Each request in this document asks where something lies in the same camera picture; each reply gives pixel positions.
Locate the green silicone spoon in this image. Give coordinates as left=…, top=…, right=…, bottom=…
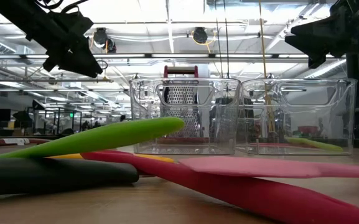
left=284, top=136, right=344, bottom=153

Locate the black ceiling cable reel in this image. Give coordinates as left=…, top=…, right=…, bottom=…
left=91, top=27, right=118, bottom=54
left=192, top=26, right=209, bottom=45

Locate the pink silicone spatula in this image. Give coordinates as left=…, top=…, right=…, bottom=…
left=178, top=155, right=359, bottom=180

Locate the red silicone spatula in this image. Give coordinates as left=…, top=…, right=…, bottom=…
left=246, top=142, right=297, bottom=149

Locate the green silicone spatula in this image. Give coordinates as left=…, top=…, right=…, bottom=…
left=0, top=116, right=186, bottom=159

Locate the ceiling light rail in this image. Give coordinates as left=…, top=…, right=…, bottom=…
left=0, top=52, right=347, bottom=60

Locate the yellow silicone spatula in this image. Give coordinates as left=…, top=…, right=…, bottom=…
left=47, top=152, right=176, bottom=164

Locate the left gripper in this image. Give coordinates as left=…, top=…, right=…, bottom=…
left=26, top=12, right=103, bottom=78

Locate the black monitor stand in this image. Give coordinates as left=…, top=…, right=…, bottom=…
left=345, top=53, right=359, bottom=139

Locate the background robot workstation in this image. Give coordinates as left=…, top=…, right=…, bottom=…
left=26, top=98, right=84, bottom=136

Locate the red and steel box grater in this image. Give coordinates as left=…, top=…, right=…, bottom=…
left=160, top=64, right=213, bottom=146

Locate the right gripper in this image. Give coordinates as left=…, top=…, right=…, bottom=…
left=284, top=0, right=359, bottom=68

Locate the knife with thick black handle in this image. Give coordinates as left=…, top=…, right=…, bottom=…
left=0, top=157, right=140, bottom=197

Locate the red background crate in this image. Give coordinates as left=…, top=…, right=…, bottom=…
left=297, top=125, right=320, bottom=136

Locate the red silicone spoon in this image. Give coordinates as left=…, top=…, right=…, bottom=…
left=80, top=149, right=359, bottom=224

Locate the yellow cable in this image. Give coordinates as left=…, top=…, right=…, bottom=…
left=258, top=0, right=276, bottom=134

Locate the clear plastic bin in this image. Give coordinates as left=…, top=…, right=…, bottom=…
left=128, top=77, right=241, bottom=156
left=240, top=77, right=358, bottom=156

